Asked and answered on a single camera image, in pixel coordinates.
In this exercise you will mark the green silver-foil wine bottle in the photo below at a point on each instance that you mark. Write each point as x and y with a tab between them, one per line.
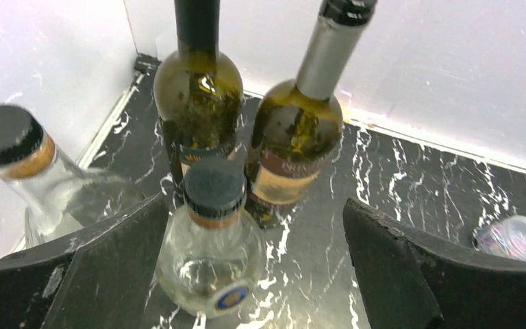
298	123

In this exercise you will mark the small clear plastic cup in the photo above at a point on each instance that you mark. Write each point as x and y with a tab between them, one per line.
505	238

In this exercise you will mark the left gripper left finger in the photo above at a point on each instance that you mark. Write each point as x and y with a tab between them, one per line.
96	277

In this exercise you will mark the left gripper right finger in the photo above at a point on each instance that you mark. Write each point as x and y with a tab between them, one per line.
409	278

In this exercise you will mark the clear bottle white gold label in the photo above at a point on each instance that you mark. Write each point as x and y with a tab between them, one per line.
61	197

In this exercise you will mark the dark green white-label wine bottle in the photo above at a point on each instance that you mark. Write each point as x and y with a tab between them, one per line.
198	91

